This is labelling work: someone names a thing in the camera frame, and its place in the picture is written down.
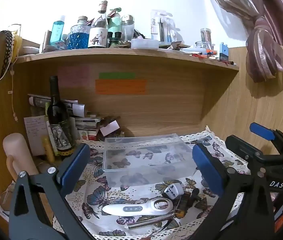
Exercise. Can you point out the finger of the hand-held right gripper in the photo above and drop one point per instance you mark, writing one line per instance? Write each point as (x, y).
(261, 130)
(241, 148)

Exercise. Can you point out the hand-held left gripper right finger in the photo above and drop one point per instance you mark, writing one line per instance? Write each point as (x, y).
(206, 172)

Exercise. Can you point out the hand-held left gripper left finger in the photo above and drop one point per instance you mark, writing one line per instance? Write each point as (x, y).
(74, 170)

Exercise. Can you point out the small black tube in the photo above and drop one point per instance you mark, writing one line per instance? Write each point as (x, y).
(194, 196)

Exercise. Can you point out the small dark brown box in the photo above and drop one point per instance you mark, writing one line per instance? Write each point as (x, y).
(183, 201)

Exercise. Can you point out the white plug adapter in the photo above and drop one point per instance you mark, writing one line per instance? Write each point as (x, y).
(172, 191)

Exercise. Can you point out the clear plastic container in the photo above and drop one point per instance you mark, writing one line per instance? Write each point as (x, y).
(141, 155)

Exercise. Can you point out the white handheld facial massager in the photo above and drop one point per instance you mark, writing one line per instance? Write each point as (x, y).
(131, 208)

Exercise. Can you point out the silver metal tube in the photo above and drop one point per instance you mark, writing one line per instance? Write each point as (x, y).
(151, 221)

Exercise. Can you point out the yellow candle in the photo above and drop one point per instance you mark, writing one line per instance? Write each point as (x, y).
(48, 150)

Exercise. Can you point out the butterfly print tablecloth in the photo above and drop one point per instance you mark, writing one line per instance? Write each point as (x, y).
(101, 200)

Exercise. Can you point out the stack of papers and magazines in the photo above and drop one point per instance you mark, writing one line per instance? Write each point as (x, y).
(84, 123)

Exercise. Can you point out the white handwritten note paper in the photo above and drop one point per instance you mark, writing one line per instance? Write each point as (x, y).
(35, 132)

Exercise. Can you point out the small white card box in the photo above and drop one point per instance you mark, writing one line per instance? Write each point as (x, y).
(109, 128)

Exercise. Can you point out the bowl of small trinkets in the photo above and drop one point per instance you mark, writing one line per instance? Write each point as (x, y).
(117, 133)

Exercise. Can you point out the dark wine bottle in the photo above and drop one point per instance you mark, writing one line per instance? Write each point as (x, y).
(57, 115)

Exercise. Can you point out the pale pink cylinder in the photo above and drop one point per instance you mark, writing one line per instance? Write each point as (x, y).
(16, 150)

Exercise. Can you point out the blue sharpener box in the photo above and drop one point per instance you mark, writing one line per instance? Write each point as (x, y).
(224, 52)

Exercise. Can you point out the mauve curtain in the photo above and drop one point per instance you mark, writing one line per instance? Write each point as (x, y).
(264, 42)

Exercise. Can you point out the pile of small stationery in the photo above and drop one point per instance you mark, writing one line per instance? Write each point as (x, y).
(206, 57)

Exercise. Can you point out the pink sticky note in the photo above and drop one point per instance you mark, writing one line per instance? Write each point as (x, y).
(74, 76)

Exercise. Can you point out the orange sticky note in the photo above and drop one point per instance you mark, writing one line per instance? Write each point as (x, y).
(120, 87)

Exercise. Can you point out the white tube with orange cap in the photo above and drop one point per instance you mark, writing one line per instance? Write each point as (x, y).
(206, 52)

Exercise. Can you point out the glass jar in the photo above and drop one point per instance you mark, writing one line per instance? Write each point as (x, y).
(202, 46)

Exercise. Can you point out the green sticky note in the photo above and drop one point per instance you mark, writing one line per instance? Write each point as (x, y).
(116, 75)

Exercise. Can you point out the clear tube of pencils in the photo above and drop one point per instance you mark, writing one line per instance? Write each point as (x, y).
(206, 35)

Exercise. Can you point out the small dish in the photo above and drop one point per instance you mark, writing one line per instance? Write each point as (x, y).
(31, 50)

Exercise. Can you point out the wooden shelf board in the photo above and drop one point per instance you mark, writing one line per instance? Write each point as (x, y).
(131, 55)

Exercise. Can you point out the glass bottle with blue beads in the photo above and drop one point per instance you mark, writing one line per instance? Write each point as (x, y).
(78, 38)

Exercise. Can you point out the brown cardboard tube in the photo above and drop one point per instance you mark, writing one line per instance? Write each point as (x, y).
(47, 40)

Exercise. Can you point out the blister pack of pens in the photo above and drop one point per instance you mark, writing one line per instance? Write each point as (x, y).
(171, 31)

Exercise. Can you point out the yellow headband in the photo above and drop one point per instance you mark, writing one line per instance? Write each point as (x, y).
(17, 46)

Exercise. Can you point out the clear bottle with illustrated label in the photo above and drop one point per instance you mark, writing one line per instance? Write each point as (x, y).
(98, 35)

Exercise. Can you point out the blue liquid bottle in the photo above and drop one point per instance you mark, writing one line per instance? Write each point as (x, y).
(57, 32)

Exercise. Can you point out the black patterned headband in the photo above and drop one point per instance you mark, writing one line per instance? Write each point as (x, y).
(7, 47)

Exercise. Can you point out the clear lidded box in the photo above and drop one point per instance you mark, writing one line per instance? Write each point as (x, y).
(145, 43)

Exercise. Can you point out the packaged toothbrushes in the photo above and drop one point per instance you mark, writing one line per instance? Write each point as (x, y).
(157, 26)

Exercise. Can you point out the clear bottle with silver cap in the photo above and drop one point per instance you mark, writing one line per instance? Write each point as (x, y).
(127, 28)

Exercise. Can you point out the green pump bottle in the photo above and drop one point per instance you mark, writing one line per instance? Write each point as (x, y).
(114, 22)

